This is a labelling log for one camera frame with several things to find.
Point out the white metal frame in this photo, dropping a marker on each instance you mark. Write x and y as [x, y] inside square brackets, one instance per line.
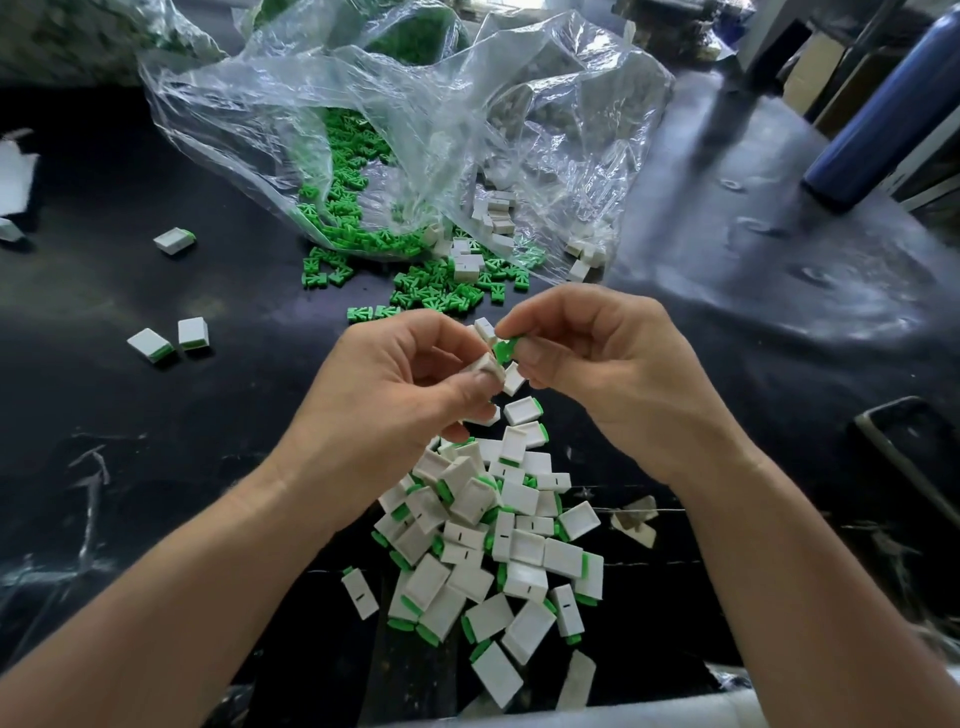
[773, 23]

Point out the pile of assembled white-green pieces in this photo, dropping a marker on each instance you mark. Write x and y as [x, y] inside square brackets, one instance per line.
[488, 555]

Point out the brown cardboard box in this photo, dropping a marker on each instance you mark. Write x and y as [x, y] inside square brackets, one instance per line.
[813, 72]

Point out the heap of white caps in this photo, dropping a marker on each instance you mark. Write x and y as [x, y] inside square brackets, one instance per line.
[495, 225]

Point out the clear plastic bag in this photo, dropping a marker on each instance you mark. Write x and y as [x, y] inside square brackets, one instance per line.
[578, 113]

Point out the black smartphone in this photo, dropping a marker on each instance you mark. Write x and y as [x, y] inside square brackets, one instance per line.
[915, 462]

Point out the blue cylinder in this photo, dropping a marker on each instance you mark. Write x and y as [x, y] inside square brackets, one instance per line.
[888, 128]

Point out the person's left hand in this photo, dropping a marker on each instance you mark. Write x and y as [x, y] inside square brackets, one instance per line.
[375, 413]

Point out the white plastic part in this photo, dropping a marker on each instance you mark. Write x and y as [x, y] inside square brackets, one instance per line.
[488, 365]

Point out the white paper sheet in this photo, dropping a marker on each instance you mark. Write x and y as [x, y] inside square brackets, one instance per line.
[14, 177]

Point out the person's left forearm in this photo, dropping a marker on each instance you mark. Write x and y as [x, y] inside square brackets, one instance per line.
[150, 615]

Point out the assembled white-green part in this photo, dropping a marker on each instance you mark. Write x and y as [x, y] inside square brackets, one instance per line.
[9, 230]
[150, 345]
[360, 593]
[174, 240]
[194, 333]

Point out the plastic bag full of green pieces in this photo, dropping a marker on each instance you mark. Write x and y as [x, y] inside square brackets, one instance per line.
[413, 30]

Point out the person's right forearm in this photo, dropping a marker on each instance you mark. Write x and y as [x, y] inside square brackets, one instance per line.
[825, 600]

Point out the large bag of assembled pieces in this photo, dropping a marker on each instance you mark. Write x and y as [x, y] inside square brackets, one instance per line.
[90, 33]

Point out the person's right hand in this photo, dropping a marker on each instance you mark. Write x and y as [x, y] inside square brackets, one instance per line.
[630, 375]

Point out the pile of green clips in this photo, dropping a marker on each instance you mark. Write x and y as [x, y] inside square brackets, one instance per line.
[353, 203]

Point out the green plastic part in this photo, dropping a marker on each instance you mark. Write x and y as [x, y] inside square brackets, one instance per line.
[504, 350]

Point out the empty white shell right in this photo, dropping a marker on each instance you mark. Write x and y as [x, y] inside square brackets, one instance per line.
[635, 522]

